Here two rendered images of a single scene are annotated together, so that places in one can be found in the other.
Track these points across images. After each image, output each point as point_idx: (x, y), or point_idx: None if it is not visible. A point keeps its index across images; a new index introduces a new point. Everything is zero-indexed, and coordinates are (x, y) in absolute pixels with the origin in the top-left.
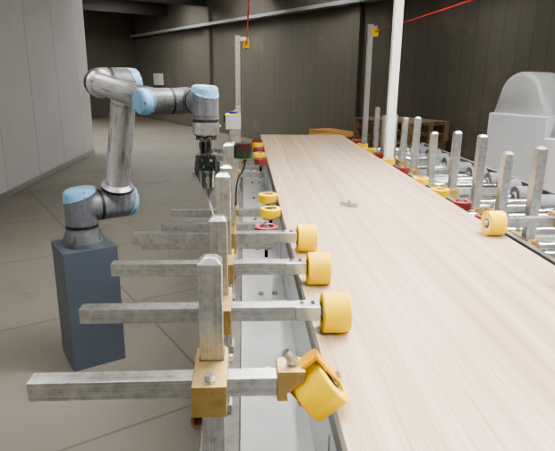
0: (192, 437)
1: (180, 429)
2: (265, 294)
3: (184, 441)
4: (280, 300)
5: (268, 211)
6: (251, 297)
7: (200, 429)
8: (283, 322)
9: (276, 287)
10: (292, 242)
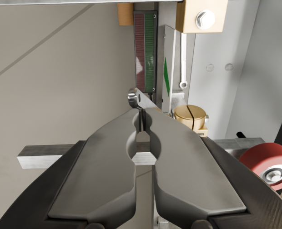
0: (121, 34)
1: (111, 23)
2: (215, 69)
3: (117, 39)
4: (230, 86)
5: None
6: (195, 78)
7: (126, 25)
8: (217, 137)
9: (237, 42)
10: None
